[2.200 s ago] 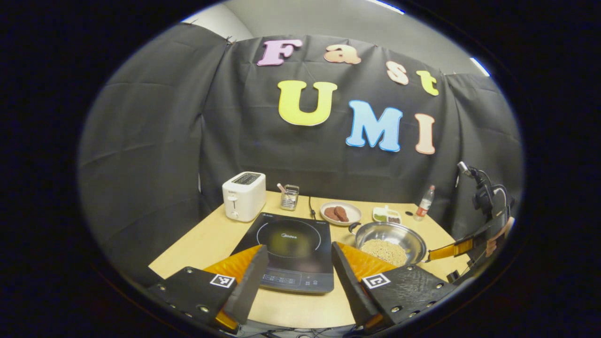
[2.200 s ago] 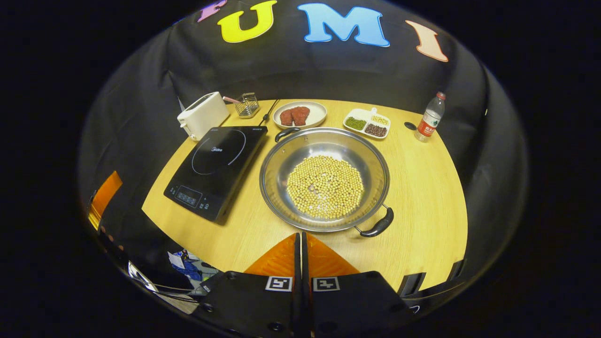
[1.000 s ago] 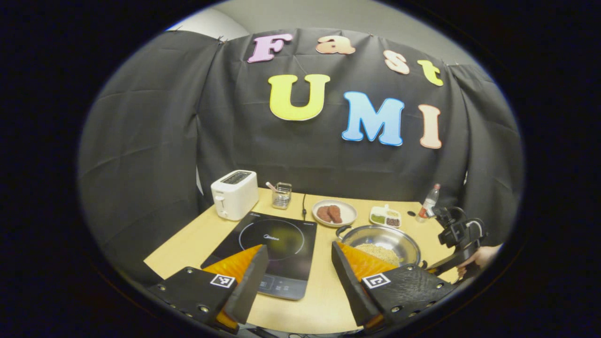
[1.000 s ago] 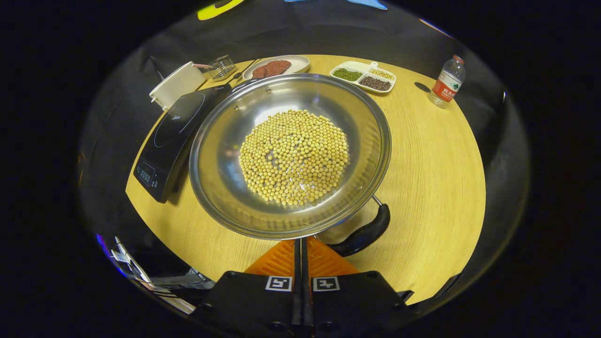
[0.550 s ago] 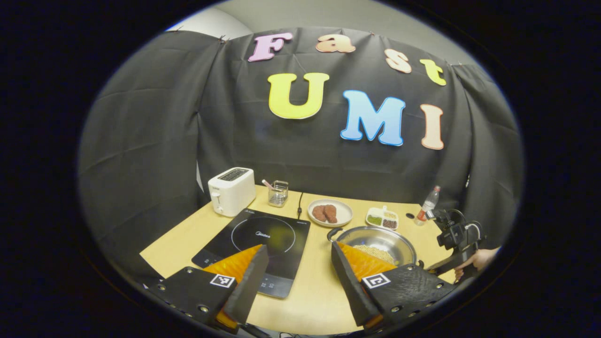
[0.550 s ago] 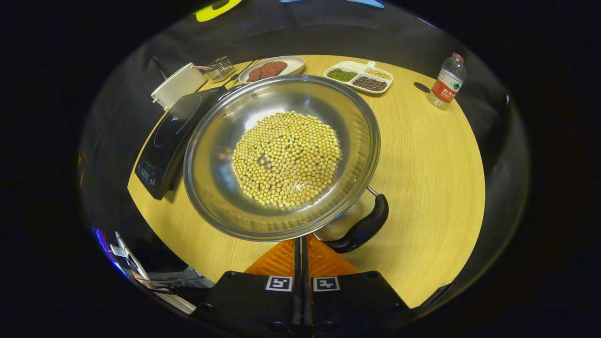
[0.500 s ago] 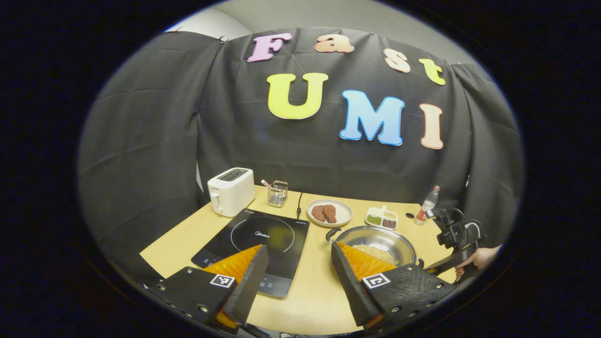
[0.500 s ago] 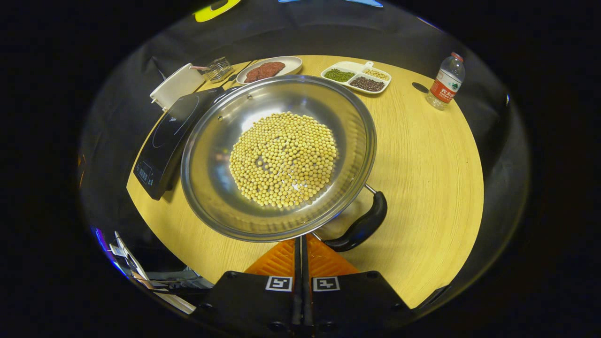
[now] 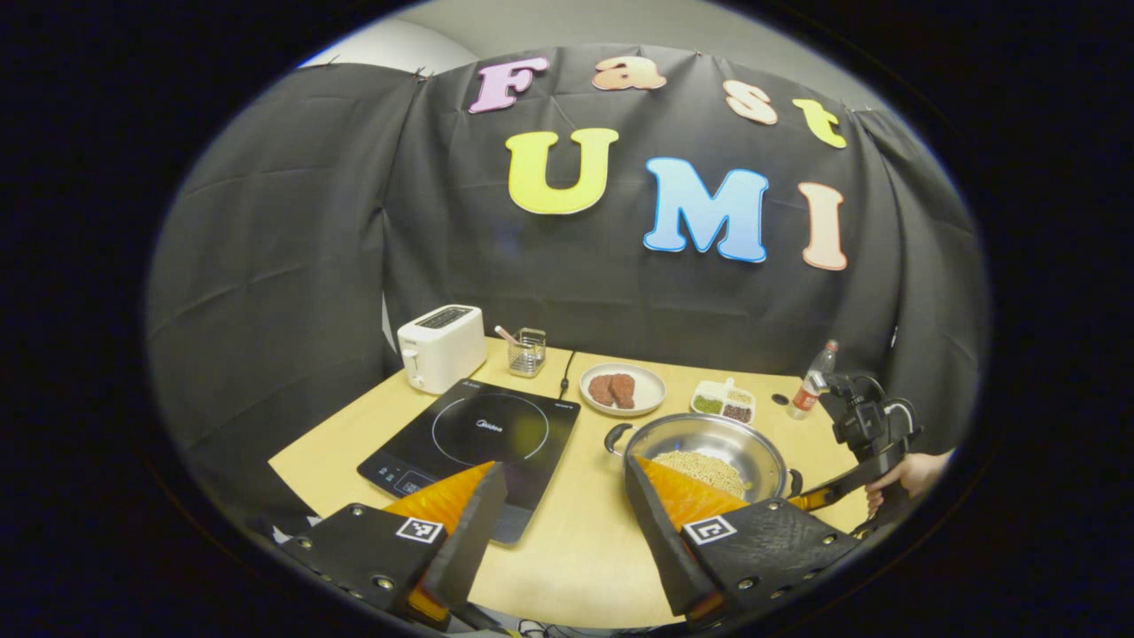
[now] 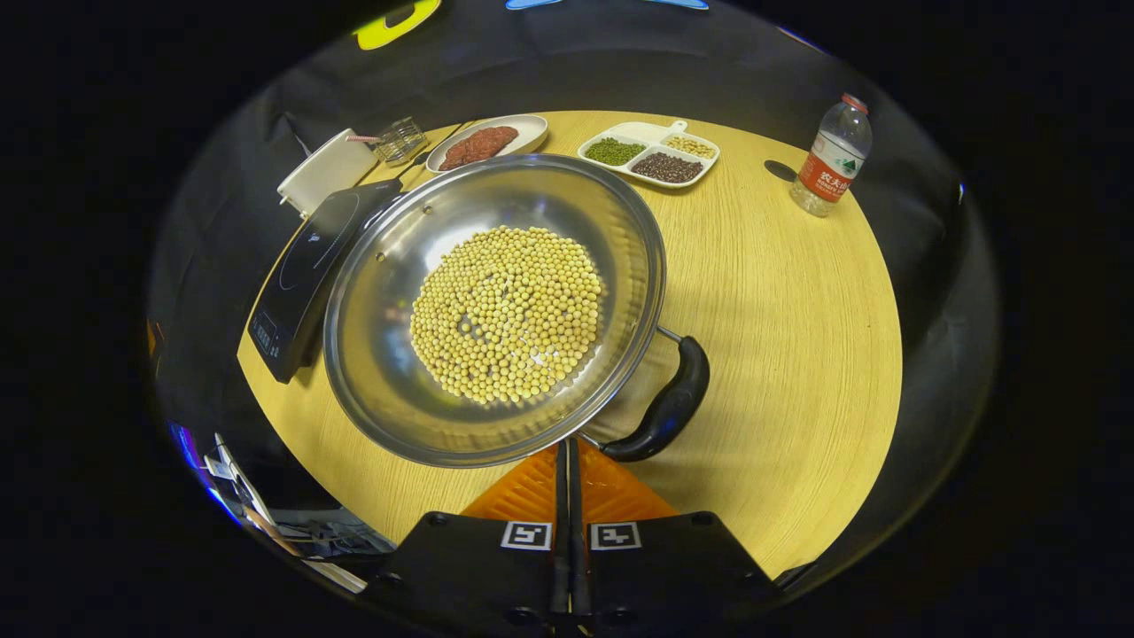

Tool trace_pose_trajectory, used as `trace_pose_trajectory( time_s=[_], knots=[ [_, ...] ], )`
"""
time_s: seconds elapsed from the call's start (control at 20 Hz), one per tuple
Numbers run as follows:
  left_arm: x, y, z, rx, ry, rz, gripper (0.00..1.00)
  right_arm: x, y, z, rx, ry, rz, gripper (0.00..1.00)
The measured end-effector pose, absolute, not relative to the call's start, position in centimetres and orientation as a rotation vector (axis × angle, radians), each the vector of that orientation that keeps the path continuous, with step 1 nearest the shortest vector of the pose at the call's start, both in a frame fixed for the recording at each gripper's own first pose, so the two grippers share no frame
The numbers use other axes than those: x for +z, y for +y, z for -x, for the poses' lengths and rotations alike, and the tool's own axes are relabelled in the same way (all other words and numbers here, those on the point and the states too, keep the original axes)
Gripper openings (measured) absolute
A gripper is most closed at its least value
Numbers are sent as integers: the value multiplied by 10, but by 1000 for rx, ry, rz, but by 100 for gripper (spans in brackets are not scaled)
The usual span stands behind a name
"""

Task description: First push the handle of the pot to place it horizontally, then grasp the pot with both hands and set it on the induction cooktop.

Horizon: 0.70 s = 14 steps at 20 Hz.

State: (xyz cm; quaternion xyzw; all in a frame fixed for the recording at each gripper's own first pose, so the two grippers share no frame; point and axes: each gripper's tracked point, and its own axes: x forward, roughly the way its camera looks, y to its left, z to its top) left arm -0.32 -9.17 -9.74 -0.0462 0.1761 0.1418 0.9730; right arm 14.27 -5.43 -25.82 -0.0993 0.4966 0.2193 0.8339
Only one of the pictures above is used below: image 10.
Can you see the stainless steel pot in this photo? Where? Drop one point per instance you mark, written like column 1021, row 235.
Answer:
column 394, row 372

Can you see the pile of dark beans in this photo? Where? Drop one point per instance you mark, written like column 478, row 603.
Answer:
column 666, row 167

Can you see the brown meat patty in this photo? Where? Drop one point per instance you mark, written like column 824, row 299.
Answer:
column 496, row 139
column 459, row 156

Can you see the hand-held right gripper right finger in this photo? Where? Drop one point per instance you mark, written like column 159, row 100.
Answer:
column 673, row 576

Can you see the black induction cooktop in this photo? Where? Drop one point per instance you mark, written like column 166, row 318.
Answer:
column 301, row 266

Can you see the white divided dish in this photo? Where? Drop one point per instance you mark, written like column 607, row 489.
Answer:
column 633, row 131

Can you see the white round plate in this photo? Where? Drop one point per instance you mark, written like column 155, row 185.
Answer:
column 530, row 131

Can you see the white toaster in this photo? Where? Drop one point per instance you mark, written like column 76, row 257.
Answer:
column 323, row 173

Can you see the plastic bottle with red label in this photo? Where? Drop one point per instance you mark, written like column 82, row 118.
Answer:
column 828, row 168

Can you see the pile of soybeans in pot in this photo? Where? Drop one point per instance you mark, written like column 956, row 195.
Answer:
column 509, row 315

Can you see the small pile of yellow beans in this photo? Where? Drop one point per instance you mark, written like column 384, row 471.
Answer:
column 689, row 146

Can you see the pile of green beans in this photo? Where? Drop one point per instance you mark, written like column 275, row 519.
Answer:
column 614, row 151

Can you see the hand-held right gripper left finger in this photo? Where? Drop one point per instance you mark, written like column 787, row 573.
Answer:
column 478, row 576

